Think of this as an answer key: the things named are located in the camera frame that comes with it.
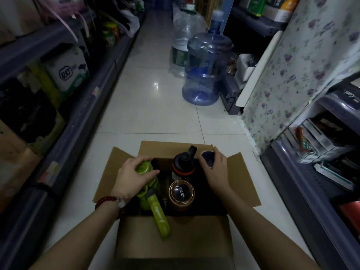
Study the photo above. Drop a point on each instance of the person's right hand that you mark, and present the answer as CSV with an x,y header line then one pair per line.
x,y
218,174

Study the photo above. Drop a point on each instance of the person's left hand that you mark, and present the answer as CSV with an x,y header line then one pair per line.
x,y
126,181

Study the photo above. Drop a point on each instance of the person's right thumb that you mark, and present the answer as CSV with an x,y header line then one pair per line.
x,y
205,169

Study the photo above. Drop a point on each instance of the person's left thumb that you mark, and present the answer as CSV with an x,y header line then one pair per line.
x,y
150,174

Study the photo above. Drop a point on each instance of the dark blue bottle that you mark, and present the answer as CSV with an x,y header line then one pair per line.
x,y
206,160

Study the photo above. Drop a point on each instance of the person's left forearm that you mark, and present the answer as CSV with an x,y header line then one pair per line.
x,y
84,239

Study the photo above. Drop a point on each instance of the person's right forearm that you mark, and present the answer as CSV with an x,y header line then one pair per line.
x,y
261,236

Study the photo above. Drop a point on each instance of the copper brown bottle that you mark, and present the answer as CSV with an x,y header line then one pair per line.
x,y
181,195

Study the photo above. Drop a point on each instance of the brown cardboard box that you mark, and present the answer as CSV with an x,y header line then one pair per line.
x,y
174,241

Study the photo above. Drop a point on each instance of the blue water jug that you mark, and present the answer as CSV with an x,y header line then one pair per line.
x,y
201,89
209,53

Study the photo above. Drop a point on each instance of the grey store shelf unit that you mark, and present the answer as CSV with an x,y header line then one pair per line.
x,y
84,115

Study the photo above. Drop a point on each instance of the orange red tool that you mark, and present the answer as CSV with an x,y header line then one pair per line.
x,y
300,137

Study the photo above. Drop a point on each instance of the grey display shelf unit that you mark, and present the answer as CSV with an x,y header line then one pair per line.
x,y
306,194

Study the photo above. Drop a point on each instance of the white plastic box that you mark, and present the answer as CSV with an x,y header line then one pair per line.
x,y
245,66

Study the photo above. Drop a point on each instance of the white board panel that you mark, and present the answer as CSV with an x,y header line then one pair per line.
x,y
260,73

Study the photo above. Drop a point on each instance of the row of small flat boxes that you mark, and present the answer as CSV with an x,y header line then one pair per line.
x,y
329,154

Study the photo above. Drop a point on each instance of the white tissue paper pack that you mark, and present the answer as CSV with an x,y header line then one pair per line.
x,y
69,71

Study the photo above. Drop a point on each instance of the clear water jug green label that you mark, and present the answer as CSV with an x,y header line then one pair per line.
x,y
181,36

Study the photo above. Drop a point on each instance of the worn brown carton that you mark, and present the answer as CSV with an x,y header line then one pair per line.
x,y
14,165

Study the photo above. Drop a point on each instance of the black plastic bag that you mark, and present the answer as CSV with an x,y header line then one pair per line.
x,y
28,112

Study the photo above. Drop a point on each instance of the floral print cloth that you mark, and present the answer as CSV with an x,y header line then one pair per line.
x,y
301,70

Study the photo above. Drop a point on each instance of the green yellow jar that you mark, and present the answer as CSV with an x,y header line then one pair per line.
x,y
110,33

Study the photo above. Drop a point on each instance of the dark grey shelf rack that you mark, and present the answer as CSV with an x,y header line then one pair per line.
x,y
253,25

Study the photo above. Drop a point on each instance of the white plastic bag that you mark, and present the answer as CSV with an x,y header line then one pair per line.
x,y
132,23

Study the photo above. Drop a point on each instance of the red box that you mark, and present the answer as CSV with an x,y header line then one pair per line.
x,y
351,216

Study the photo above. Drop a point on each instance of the green package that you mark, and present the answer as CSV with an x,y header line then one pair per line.
x,y
257,5

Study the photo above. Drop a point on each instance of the pink ribbons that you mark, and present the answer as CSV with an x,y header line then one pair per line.
x,y
70,16

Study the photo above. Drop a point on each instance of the yellow white package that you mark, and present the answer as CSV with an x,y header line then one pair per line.
x,y
287,8

